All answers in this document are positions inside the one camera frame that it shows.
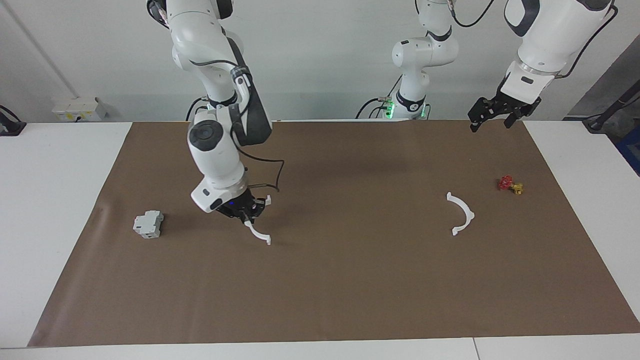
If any white half-ring pipe clamp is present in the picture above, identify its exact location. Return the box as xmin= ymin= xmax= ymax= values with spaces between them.
xmin=446 ymin=192 xmax=476 ymax=236
xmin=243 ymin=195 xmax=273 ymax=246

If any red yellow valve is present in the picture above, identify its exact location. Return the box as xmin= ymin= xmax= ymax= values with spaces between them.
xmin=497 ymin=175 xmax=524 ymax=195

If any white circuit breaker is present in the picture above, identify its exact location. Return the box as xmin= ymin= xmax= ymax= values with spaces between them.
xmin=132 ymin=210 xmax=165 ymax=239

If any black stand pole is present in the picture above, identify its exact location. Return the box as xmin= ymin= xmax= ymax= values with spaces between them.
xmin=583 ymin=80 xmax=640 ymax=134

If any brown paper table mat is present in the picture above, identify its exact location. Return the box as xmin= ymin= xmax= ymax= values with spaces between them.
xmin=27 ymin=120 xmax=640 ymax=348

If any black table clamp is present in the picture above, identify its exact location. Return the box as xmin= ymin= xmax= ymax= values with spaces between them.
xmin=0 ymin=105 xmax=27 ymax=137

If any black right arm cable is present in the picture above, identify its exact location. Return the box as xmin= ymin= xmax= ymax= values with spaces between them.
xmin=233 ymin=142 xmax=285 ymax=194

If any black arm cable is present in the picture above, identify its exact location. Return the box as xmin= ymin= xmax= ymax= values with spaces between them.
xmin=449 ymin=0 xmax=620 ymax=79
xmin=233 ymin=142 xmax=285 ymax=194

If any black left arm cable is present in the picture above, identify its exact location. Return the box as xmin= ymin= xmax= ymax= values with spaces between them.
xmin=449 ymin=0 xmax=620 ymax=79

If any black base cable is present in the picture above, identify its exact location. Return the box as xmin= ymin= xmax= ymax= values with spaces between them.
xmin=355 ymin=75 xmax=403 ymax=120
xmin=185 ymin=96 xmax=207 ymax=122

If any white wall power outlet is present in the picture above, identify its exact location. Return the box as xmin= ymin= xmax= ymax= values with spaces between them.
xmin=52 ymin=96 xmax=108 ymax=123

